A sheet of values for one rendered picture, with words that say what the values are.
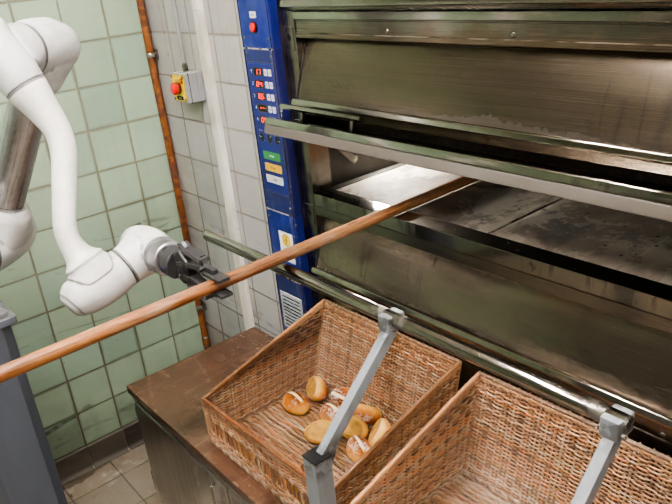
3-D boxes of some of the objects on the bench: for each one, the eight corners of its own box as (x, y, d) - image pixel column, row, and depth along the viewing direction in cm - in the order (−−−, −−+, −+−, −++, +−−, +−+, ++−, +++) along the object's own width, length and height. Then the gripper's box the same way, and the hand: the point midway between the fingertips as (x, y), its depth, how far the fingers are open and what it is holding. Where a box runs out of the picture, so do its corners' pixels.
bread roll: (339, 443, 190) (338, 418, 192) (303, 445, 191) (302, 420, 192) (341, 443, 195) (340, 418, 197) (306, 444, 196) (305, 420, 198)
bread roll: (361, 444, 189) (368, 420, 190) (330, 432, 194) (337, 409, 196) (370, 445, 193) (377, 422, 195) (340, 434, 199) (346, 411, 200)
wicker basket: (332, 370, 229) (324, 295, 218) (468, 446, 188) (466, 359, 177) (205, 442, 201) (188, 360, 190) (333, 549, 160) (321, 453, 149)
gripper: (180, 224, 166) (235, 248, 149) (191, 284, 172) (245, 314, 155) (151, 234, 162) (205, 260, 145) (164, 295, 168) (217, 327, 151)
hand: (217, 283), depth 153 cm, fingers closed on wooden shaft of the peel, 3 cm apart
